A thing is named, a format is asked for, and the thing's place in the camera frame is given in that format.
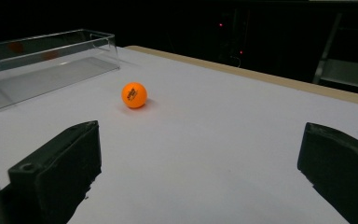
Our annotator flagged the white table board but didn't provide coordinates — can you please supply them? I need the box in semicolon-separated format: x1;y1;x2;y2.
0;46;358;224

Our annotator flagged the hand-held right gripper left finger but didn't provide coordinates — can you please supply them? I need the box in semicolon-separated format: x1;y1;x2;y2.
0;120;103;224

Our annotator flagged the orange ping pong ball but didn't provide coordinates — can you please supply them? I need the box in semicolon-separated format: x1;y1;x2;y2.
120;81;148;109

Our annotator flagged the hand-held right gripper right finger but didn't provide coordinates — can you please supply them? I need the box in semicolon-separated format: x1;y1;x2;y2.
297;122;358;224

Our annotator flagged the clear plastic box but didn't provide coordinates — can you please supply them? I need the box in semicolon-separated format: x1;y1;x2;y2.
0;29;120;112

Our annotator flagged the white metal stand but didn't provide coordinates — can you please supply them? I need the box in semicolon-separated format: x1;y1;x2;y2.
311;12;358;91

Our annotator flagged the wooden table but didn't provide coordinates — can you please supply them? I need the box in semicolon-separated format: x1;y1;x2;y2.
125;45;358;108

